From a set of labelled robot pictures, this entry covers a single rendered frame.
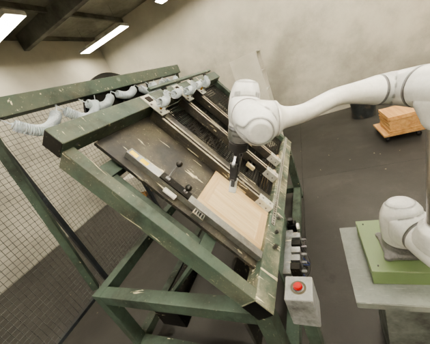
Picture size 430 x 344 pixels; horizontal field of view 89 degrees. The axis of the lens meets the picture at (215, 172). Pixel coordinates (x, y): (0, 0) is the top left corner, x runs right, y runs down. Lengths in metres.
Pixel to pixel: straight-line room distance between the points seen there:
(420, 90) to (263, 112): 0.48
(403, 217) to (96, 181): 1.33
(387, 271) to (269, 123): 0.97
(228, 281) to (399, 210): 0.81
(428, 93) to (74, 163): 1.27
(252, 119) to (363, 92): 0.46
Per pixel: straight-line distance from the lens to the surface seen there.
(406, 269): 1.36
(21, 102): 1.69
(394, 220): 1.25
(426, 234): 1.13
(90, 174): 1.12
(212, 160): 1.54
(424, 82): 0.89
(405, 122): 4.37
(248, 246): 1.32
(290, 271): 1.48
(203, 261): 1.10
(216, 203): 1.37
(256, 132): 0.58
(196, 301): 1.50
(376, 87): 0.94
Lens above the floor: 1.86
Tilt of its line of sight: 21 degrees down
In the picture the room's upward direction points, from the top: 23 degrees counter-clockwise
